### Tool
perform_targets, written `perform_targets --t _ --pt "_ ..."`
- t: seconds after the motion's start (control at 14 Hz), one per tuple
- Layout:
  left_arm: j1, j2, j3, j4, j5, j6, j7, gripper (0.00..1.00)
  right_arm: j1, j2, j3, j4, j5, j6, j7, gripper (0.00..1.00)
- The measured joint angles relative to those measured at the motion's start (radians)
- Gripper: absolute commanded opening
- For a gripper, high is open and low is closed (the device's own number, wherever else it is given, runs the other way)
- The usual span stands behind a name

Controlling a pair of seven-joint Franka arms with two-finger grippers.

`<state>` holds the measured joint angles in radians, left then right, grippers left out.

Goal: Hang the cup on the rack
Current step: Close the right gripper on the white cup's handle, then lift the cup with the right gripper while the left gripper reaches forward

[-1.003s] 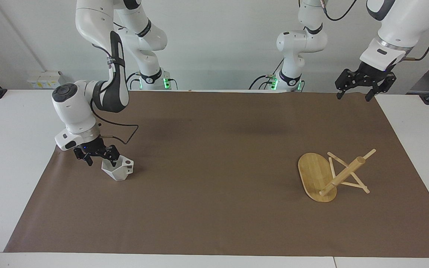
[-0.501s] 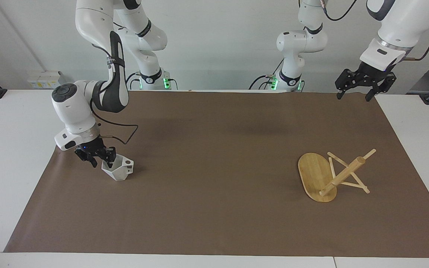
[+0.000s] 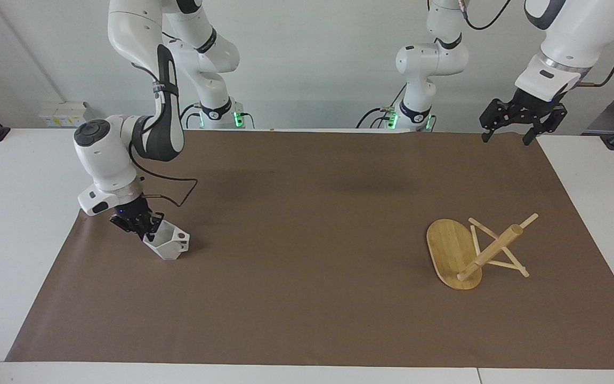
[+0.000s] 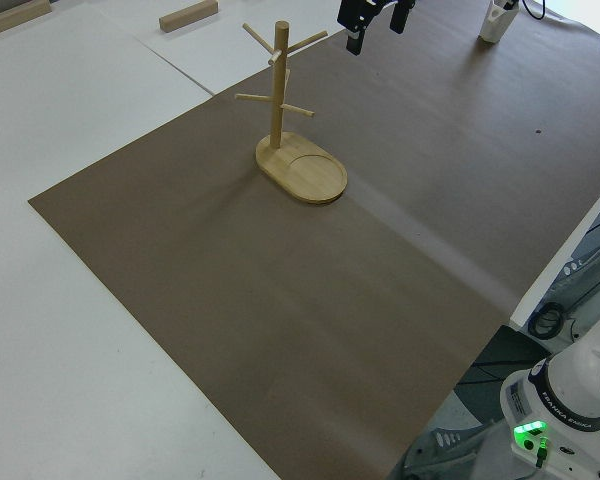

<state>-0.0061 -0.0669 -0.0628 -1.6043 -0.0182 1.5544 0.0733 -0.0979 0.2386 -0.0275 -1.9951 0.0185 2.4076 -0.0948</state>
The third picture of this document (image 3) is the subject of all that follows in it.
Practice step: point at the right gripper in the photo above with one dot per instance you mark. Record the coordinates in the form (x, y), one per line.
(130, 216)

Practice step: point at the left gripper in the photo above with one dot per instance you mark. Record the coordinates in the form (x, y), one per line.
(533, 104)

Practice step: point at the white angular cup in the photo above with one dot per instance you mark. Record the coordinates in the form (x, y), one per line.
(171, 245)

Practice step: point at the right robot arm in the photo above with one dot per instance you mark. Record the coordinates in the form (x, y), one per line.
(105, 160)

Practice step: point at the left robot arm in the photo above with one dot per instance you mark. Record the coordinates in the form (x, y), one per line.
(579, 37)

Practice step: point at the wooden cup rack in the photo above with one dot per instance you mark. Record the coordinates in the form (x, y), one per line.
(453, 256)

